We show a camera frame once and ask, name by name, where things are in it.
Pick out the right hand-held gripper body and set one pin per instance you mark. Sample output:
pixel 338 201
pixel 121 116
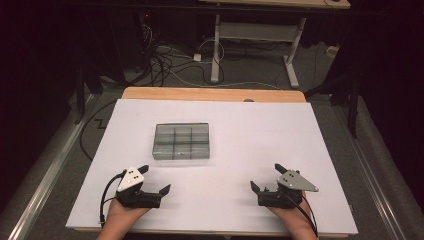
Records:
pixel 280 200

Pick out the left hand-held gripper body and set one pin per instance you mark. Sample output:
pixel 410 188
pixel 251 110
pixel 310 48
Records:
pixel 133 200

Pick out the clear plastic compartment box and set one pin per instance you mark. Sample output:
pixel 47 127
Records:
pixel 181 141

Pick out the person's left hand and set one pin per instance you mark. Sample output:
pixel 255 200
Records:
pixel 121 216

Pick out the person's right hand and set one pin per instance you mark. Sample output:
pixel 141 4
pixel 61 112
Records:
pixel 295 216

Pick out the white table sheet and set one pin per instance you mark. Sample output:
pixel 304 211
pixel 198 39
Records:
pixel 266 140

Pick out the black stand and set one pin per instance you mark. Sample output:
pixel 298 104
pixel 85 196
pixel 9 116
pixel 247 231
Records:
pixel 80 100
pixel 353 113

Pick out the white power adapter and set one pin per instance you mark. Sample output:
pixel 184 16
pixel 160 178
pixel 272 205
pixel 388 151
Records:
pixel 197 57

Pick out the white power strip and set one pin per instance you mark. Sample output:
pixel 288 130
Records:
pixel 332 50

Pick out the white-framed desk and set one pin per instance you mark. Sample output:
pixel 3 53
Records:
pixel 256 31

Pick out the metal floor rail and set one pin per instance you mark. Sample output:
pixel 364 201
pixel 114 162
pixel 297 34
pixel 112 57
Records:
pixel 50 173
pixel 373 186

